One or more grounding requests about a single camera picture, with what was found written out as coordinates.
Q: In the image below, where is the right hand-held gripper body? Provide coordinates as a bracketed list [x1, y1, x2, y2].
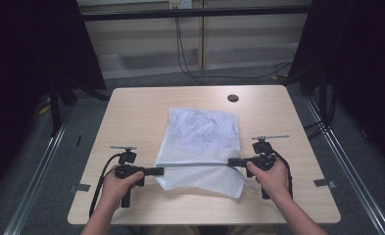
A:
[246, 134, 290, 200]

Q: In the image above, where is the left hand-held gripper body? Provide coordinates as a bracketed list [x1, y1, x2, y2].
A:
[110, 145, 146, 209]

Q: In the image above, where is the white mesh laundry bag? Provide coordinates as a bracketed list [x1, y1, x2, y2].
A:
[154, 107, 255, 200]

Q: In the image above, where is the person's right hand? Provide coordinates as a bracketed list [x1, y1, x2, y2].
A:
[246, 159, 291, 202]

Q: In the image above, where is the person's left hand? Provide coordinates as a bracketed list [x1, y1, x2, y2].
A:
[100, 165, 145, 209]

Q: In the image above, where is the white crumpled garment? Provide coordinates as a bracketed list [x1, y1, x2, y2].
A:
[169, 109, 240, 152]

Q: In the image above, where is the grey tape strip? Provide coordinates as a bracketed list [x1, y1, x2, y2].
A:
[313, 178, 338, 189]
[67, 183, 92, 194]

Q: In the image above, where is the black metal stand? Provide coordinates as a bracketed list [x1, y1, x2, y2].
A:
[47, 77, 65, 137]
[318, 68, 330, 122]

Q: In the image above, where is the black curtain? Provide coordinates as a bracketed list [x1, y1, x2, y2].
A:
[284, 0, 385, 172]
[0, 0, 108, 199]

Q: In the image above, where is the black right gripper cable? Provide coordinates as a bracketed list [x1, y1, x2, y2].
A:
[271, 148, 294, 200]

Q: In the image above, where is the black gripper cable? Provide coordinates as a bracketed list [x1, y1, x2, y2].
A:
[88, 153, 123, 219]
[271, 148, 294, 200]

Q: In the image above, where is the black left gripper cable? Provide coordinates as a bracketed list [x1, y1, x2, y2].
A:
[88, 153, 123, 219]

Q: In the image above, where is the black floor cable bundle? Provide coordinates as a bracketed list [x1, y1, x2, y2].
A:
[303, 94, 339, 140]

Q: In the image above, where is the long black wall cable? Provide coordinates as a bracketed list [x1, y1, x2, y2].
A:
[176, 17, 293, 80]

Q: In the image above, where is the aluminium floor rail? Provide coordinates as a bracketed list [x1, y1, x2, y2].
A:
[3, 111, 74, 235]
[304, 96, 385, 235]

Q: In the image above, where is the short black wall cable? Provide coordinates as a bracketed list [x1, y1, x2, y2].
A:
[174, 17, 211, 86]

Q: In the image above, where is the black horizontal frame bar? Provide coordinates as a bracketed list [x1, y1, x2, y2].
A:
[81, 5, 312, 22]

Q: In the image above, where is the white wall socket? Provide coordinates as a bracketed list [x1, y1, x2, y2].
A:
[168, 0, 193, 10]

